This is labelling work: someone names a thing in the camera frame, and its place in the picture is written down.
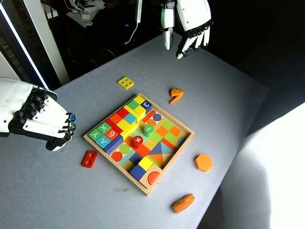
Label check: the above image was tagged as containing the white pillar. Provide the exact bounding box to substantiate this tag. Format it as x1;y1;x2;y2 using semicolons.
22;0;70;85

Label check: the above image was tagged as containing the wooden puzzle tray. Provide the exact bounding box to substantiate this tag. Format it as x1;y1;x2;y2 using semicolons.
82;92;196;197

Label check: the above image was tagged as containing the red two-hole block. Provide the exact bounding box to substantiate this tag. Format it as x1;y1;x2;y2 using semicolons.
81;150;98;169

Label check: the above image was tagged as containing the orange hexagon block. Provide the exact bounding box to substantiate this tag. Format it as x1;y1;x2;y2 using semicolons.
194;153;214;173

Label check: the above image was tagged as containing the white light strip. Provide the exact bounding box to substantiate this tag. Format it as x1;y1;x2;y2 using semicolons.
0;3;51;94

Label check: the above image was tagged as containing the orange toy chicken drumstick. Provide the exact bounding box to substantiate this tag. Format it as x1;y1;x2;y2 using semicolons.
169;87;185;105

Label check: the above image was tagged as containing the orange toy fried piece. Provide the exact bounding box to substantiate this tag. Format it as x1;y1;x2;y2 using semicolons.
172;193;196;214

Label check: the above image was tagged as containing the white equipment pile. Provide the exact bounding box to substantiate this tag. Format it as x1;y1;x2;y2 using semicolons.
66;9;94;29

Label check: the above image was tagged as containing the white cable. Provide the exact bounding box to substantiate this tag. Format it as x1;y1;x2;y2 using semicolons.
124;21;139;46

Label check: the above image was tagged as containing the white bar device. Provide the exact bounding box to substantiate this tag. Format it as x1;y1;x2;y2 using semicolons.
134;0;143;24

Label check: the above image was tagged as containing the yellow four-hole block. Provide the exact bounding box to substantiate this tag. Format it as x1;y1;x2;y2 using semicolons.
117;76;135;90

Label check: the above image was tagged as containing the green cylinder with minus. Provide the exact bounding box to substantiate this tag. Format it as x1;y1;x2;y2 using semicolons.
143;124;155;138

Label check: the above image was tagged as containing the red cylinder with x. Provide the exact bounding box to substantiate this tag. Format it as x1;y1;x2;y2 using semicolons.
132;135;143;148

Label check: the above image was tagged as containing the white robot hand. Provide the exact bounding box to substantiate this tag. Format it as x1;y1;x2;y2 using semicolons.
160;0;214;60
0;77;77;152

